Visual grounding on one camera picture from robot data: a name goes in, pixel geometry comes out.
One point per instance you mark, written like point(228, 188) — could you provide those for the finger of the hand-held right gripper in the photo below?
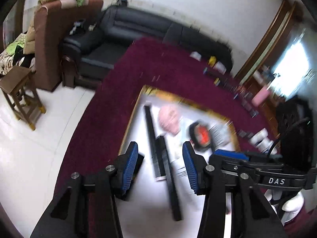
point(230, 155)

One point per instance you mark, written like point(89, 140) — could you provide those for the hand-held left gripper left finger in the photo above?
point(130, 163)

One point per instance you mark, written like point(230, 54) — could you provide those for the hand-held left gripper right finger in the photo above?
point(189, 166)

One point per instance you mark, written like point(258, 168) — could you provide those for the white box blue print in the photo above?
point(221, 136)

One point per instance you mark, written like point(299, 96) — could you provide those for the plain black marker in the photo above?
point(171, 178)

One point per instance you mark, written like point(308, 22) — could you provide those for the black marker purple caps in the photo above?
point(152, 141)

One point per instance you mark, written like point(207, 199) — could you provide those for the black tape roll red core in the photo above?
point(200, 136)

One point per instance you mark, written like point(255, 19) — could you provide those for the gold framed white tray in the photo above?
point(138, 129)

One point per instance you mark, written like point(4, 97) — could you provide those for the person's right hand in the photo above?
point(294, 203)

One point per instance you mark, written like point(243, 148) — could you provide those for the white cups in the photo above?
point(260, 140)

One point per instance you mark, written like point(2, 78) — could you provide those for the pink bottle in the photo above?
point(260, 97)

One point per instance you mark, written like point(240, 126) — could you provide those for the pink round object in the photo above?
point(169, 120)

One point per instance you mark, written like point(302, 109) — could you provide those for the black key case with keys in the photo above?
point(242, 93)

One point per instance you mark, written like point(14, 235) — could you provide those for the black marker teal caps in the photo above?
point(210, 72)

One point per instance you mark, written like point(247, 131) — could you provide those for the small white packet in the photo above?
point(220, 68)

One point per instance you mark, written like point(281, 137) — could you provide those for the small yellow object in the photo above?
point(212, 61)

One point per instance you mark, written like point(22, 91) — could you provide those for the white paper scrap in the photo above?
point(195, 56)

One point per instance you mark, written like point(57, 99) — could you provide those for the brown handbag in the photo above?
point(70, 72)

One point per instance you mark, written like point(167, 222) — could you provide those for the black sofa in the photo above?
point(138, 22)

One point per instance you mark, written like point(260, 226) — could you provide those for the wooden stool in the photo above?
point(14, 76)

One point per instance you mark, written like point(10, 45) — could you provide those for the brown armchair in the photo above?
point(49, 42)

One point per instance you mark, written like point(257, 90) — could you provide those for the small blue white object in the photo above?
point(77, 27)

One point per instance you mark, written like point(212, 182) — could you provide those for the floral blanket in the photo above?
point(10, 54)

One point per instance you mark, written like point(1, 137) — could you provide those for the small dark gadget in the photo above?
point(123, 0)

